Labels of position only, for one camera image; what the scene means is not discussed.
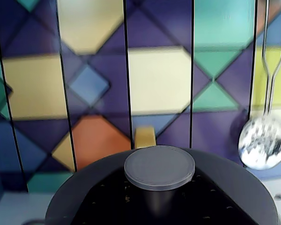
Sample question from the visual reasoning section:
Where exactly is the steel perforated skimmer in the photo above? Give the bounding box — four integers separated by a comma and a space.
238, 0, 281, 171

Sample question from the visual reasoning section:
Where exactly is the gray pot lid with knob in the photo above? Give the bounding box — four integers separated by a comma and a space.
45, 145, 279, 225

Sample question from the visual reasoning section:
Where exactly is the small yellow block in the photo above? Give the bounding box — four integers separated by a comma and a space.
134, 126, 157, 149

